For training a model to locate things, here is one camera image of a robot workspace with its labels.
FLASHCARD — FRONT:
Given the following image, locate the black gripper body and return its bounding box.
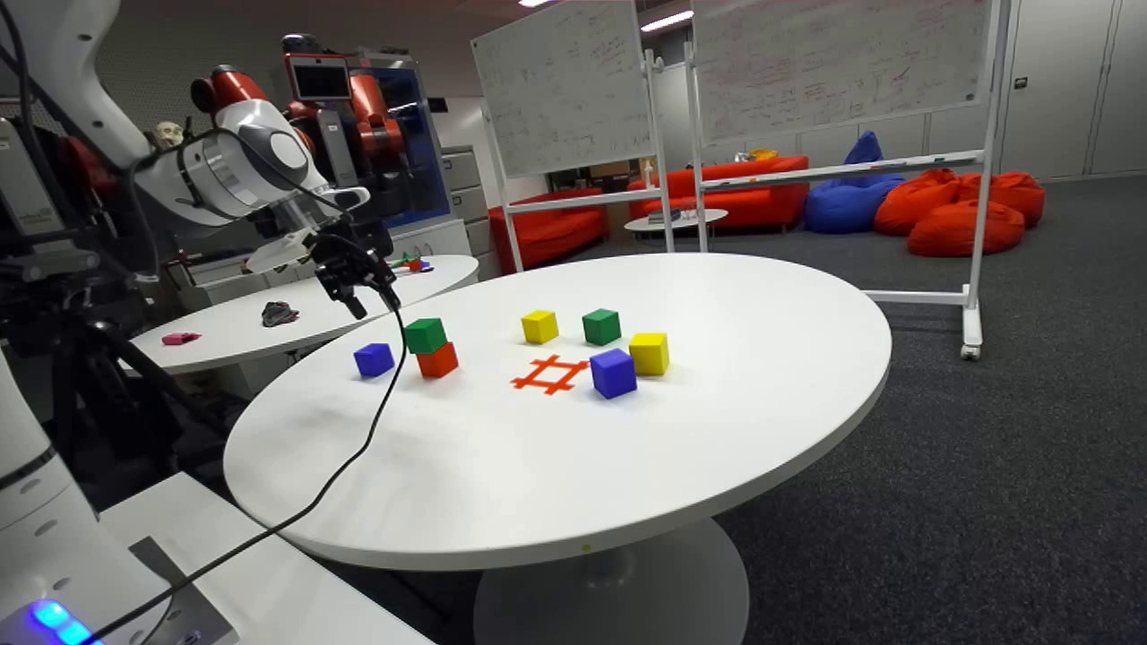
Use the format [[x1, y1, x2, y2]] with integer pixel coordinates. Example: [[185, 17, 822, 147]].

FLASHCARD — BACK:
[[300, 216, 402, 294]]

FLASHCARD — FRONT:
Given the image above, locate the blue toy block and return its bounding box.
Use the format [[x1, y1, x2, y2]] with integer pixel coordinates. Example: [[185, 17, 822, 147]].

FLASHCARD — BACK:
[[588, 346, 640, 403], [350, 341, 396, 383]]

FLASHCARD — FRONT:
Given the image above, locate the green toy block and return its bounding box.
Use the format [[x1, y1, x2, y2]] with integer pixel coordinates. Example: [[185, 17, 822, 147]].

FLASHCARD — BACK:
[[402, 317, 450, 358], [580, 305, 622, 348]]

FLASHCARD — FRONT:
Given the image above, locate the orange toy block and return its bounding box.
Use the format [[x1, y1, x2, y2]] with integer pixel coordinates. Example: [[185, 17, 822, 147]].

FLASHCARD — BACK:
[[412, 341, 463, 383]]

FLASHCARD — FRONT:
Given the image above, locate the yellow toy block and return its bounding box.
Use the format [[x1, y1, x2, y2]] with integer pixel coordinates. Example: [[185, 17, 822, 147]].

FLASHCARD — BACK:
[[628, 327, 675, 382], [516, 305, 564, 348]]

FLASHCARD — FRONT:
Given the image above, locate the gray lump object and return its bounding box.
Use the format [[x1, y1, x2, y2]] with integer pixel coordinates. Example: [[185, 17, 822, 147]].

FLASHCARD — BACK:
[[257, 298, 306, 334]]

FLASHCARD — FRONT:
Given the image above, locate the white round side table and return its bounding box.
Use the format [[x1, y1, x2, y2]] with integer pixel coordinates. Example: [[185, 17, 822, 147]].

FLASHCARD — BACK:
[[130, 251, 485, 382]]

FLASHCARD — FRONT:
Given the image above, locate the red beanbag sofa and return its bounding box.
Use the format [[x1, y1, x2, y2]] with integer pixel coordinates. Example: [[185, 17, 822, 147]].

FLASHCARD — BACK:
[[488, 195, 611, 273], [660, 150, 816, 236]]

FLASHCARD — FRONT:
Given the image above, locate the orange tape grid mark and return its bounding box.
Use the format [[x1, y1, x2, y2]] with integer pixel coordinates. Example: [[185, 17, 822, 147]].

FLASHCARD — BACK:
[[509, 353, 590, 397]]

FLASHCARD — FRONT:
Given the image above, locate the small whiteboard on stand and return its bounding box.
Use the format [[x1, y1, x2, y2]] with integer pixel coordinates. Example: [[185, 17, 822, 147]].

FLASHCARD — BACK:
[[465, 0, 682, 278]]

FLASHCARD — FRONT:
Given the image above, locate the small white round table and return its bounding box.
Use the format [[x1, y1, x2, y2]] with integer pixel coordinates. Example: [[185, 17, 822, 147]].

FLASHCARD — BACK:
[[619, 205, 730, 236]]

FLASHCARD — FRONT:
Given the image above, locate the white base unit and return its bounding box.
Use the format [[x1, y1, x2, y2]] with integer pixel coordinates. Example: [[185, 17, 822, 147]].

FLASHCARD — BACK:
[[0, 346, 438, 645]]

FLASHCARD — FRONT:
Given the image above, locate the ceiling light strip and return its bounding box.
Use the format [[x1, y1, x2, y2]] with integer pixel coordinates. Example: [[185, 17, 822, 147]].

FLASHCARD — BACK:
[[638, 9, 697, 35]]

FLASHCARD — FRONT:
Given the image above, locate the blue beanbag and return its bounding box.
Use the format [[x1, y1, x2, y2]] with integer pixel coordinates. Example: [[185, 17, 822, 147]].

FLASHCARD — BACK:
[[800, 130, 908, 236]]

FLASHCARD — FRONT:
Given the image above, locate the large whiteboard on stand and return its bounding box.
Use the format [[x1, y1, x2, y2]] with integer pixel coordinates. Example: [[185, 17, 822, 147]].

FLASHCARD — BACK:
[[686, 0, 1026, 364]]

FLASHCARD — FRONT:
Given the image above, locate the orange beanbag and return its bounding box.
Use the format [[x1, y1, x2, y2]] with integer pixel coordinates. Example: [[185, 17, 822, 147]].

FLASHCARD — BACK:
[[903, 195, 1031, 263], [989, 170, 1051, 232], [876, 165, 960, 241]]

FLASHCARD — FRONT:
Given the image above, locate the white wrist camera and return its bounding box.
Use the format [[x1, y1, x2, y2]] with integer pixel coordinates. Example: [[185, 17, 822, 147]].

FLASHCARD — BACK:
[[239, 226, 322, 278]]

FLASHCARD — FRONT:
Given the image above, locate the white table pedestal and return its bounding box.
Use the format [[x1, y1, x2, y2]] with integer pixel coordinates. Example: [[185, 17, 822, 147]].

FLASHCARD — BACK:
[[468, 512, 755, 645]]

